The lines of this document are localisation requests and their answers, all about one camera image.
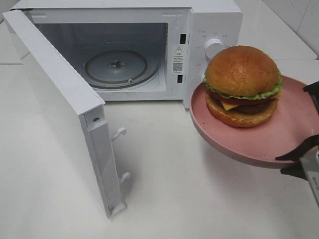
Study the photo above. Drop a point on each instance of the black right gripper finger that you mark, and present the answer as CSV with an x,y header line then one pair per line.
x,y
296,170
313,91

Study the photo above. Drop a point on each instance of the pink round plate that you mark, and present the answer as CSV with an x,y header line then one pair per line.
x,y
294,120

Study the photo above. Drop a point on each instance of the toy hamburger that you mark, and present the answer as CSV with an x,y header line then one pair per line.
x,y
243,85

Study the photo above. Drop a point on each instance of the white microwave door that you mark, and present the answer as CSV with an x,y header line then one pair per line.
x,y
74,110

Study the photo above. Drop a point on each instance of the upper white round knob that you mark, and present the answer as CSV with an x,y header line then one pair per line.
x,y
213,46

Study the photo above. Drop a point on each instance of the white warning label sticker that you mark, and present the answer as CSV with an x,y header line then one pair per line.
x,y
178,53

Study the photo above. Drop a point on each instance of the white microwave oven body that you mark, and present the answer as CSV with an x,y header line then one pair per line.
x,y
79,28

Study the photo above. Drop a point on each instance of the glass microwave turntable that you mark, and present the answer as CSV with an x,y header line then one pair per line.
x,y
122,65

